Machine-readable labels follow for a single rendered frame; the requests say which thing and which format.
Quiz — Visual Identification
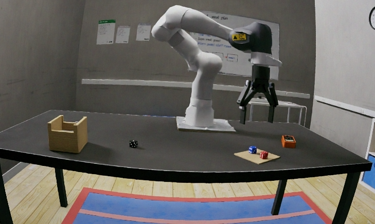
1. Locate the red die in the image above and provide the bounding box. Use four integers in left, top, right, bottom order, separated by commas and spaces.
260, 151, 269, 159

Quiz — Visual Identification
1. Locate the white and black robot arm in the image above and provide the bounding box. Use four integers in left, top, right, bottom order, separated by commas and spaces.
151, 5, 282, 127

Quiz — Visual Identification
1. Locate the beige flat mat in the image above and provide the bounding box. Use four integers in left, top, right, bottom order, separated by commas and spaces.
234, 149, 280, 164

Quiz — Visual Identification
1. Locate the blue die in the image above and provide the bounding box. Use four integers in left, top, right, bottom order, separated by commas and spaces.
249, 146, 257, 154

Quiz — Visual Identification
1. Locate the black die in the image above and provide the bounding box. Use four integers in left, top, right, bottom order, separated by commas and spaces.
130, 140, 138, 148

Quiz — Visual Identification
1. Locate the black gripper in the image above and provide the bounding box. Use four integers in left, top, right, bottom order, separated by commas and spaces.
237, 65, 278, 124

